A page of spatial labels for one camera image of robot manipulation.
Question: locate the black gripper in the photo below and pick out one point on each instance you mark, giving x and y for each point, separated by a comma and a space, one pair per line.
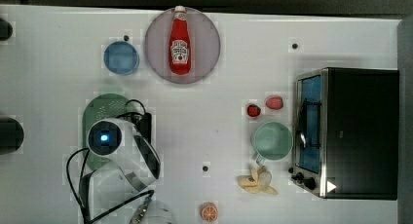
143, 124

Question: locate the green plastic strainer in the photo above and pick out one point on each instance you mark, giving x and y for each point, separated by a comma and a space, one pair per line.
109, 105

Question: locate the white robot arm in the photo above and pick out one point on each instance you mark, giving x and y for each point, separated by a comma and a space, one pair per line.
130, 166

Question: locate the blue small bowl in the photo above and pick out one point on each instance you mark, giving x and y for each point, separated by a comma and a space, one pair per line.
121, 58

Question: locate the red ketchup bottle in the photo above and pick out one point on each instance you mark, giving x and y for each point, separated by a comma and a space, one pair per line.
179, 43

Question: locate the grey round plate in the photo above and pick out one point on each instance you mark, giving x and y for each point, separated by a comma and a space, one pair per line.
205, 45

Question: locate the orange slice toy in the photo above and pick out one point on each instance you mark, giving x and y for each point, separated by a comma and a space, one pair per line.
209, 212

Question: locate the red strawberry toy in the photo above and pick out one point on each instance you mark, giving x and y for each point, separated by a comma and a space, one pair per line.
253, 110

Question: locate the peeled banana toy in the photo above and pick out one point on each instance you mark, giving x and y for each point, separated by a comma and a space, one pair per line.
259, 181

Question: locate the green mug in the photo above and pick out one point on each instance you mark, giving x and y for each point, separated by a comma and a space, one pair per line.
271, 141

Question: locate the pink fruit toy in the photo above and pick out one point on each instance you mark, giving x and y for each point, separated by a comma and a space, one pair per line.
274, 103

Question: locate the black cylinder upper holder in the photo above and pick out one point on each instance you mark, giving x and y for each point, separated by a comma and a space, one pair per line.
6, 30

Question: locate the black toaster oven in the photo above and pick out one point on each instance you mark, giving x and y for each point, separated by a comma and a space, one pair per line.
346, 132

